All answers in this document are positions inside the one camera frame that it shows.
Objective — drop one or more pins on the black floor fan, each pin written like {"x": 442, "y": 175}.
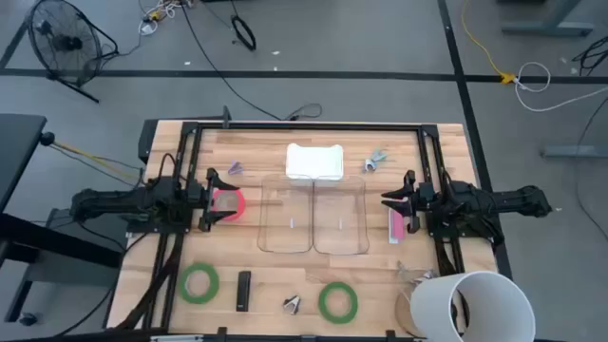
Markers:
{"x": 66, "y": 43}

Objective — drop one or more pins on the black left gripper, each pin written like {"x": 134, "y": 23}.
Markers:
{"x": 197, "y": 202}

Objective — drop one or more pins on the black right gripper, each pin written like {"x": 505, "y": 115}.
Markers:
{"x": 423, "y": 204}

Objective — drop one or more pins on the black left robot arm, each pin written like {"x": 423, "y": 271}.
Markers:
{"x": 119, "y": 202}

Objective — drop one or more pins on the clear plastic bin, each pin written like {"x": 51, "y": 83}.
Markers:
{"x": 285, "y": 237}
{"x": 342, "y": 237}

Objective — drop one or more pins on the round wooden disc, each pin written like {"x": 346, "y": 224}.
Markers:
{"x": 403, "y": 313}

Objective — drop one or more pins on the white cylindrical shade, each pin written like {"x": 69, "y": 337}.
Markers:
{"x": 432, "y": 309}

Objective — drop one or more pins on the black table end bracket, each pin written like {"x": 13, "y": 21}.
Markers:
{"x": 146, "y": 140}

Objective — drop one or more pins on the black round knob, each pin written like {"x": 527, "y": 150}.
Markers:
{"x": 46, "y": 138}

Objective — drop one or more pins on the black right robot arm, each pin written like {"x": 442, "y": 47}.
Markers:
{"x": 499, "y": 202}

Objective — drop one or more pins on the white plastic tray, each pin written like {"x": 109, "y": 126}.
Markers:
{"x": 314, "y": 161}

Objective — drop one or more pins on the pink stapler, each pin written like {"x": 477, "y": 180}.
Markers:
{"x": 395, "y": 230}

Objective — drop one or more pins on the black stapler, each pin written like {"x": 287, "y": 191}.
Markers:
{"x": 243, "y": 292}

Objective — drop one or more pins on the grey desk foot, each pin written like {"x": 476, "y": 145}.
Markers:
{"x": 546, "y": 27}

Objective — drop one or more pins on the black desk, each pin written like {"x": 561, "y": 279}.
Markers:
{"x": 19, "y": 152}

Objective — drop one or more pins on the black caster wheel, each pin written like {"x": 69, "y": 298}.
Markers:
{"x": 27, "y": 319}

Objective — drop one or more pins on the clear plastic wrapper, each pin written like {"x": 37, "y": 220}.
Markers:
{"x": 413, "y": 274}

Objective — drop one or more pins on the purple staple remover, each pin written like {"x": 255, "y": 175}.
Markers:
{"x": 235, "y": 168}

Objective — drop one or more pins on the pink tape roll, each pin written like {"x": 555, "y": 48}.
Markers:
{"x": 241, "y": 208}

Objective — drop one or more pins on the black aluminium table frame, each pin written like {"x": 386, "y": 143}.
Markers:
{"x": 309, "y": 126}

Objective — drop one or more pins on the grey floor bar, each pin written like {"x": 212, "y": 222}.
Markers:
{"x": 575, "y": 151}

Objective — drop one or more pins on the green tape roll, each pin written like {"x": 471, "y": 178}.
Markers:
{"x": 182, "y": 284}
{"x": 322, "y": 304}

